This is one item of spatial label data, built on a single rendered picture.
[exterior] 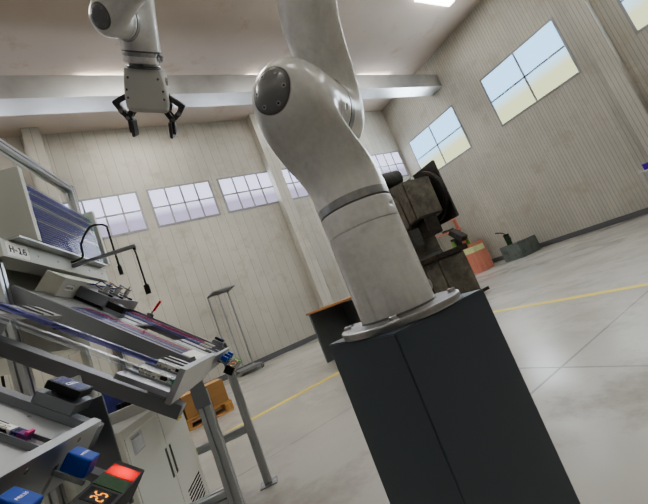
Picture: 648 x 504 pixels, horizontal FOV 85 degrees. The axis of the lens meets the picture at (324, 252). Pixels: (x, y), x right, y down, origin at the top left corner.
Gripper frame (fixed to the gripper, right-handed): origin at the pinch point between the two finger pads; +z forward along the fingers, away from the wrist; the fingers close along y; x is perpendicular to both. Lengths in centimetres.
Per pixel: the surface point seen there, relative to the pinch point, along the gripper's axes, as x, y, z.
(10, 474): 78, -5, 16
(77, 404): 62, -2, 26
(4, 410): 64, 6, 24
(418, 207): -397, -263, 178
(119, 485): 74, -11, 27
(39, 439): 70, -1, 23
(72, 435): 70, -5, 22
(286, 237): -740, -75, 405
